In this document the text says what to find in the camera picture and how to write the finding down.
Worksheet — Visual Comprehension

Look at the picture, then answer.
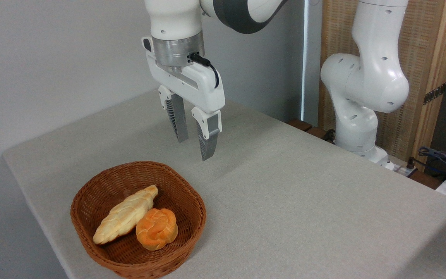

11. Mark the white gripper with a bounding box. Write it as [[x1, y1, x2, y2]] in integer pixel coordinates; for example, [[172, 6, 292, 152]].
[[142, 36, 226, 162]]

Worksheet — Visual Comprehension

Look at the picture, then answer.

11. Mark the brown woven wicker basket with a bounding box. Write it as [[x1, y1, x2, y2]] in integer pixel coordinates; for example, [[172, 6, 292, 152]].
[[70, 161, 207, 279]]

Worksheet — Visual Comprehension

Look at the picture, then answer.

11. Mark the woven wood-framed screen panel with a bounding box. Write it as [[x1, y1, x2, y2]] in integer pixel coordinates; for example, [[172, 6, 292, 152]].
[[318, 0, 446, 172]]

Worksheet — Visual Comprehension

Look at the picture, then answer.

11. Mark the robot base connector plate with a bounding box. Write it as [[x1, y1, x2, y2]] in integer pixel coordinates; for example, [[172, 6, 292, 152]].
[[385, 154, 418, 178]]

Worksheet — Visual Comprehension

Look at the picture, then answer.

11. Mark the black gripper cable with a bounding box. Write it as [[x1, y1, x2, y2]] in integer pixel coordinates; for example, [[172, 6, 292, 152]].
[[188, 53, 220, 89]]

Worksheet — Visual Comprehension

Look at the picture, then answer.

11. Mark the black metal hinge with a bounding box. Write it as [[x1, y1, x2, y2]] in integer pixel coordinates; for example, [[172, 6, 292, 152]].
[[423, 82, 446, 105]]

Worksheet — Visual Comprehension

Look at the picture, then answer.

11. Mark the blue-black cable bundle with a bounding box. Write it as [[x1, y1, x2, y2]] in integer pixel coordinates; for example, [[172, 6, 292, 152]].
[[418, 146, 446, 183]]

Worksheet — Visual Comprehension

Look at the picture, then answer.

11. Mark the round orange bread roll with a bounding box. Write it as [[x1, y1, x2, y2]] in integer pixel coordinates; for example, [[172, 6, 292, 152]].
[[136, 208, 179, 251]]

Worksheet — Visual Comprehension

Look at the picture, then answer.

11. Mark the long braided pale bread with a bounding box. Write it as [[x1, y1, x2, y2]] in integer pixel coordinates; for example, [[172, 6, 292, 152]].
[[93, 185, 159, 245]]

